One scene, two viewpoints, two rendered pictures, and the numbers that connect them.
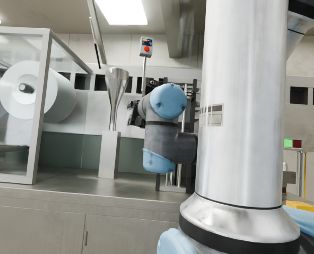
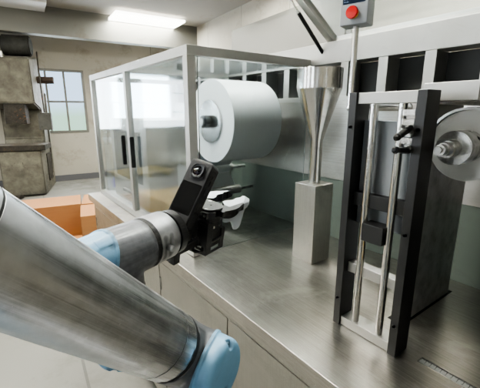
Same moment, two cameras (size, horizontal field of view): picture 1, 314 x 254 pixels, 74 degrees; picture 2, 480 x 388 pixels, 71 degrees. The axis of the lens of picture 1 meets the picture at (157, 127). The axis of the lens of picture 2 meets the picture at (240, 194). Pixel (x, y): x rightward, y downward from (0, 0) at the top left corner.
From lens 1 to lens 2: 63 cm
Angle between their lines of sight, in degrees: 53
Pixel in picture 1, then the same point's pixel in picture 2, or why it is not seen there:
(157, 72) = (434, 35)
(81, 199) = (216, 300)
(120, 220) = (257, 349)
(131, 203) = (260, 335)
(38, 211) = (194, 292)
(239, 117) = not seen: outside the picture
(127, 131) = not seen: hidden behind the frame
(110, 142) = (306, 204)
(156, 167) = not seen: hidden behind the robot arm
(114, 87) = (308, 105)
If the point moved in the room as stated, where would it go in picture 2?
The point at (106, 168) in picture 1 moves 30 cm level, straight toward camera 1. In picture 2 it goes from (301, 245) to (249, 277)
